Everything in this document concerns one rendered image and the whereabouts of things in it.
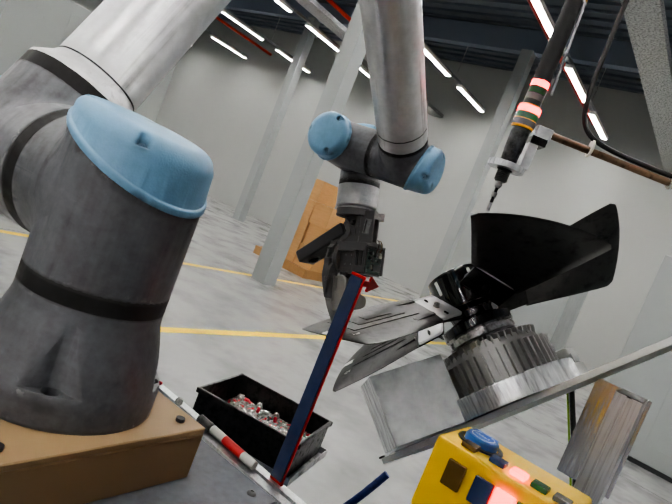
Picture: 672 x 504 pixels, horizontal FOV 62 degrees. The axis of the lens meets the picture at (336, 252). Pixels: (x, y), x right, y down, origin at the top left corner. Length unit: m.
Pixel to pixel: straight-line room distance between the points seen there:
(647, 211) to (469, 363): 12.50
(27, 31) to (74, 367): 6.46
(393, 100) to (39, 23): 6.25
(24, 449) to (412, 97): 0.60
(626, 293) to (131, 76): 12.93
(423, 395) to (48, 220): 0.77
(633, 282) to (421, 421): 12.34
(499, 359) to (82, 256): 0.81
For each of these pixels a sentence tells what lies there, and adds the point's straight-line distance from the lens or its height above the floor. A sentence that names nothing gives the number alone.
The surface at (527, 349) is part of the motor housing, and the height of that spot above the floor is 1.16.
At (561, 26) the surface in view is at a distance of 1.19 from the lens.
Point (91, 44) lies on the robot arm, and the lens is 0.59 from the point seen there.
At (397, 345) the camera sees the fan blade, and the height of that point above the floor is 1.04.
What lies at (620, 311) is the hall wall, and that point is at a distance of 13.27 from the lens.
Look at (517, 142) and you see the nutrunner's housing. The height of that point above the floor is 1.51.
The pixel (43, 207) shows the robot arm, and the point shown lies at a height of 1.19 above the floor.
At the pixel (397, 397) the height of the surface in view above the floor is 0.99.
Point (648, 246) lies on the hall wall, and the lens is 13.37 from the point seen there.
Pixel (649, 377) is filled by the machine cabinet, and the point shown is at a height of 0.85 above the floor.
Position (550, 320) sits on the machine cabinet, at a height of 0.91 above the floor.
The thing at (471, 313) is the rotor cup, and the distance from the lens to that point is 1.16.
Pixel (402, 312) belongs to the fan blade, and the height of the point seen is 1.13.
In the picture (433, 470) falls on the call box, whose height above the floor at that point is 1.03.
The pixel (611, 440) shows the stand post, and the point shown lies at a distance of 1.15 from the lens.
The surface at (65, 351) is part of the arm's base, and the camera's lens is 0.46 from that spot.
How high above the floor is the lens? 1.27
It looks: 4 degrees down
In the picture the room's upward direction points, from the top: 22 degrees clockwise
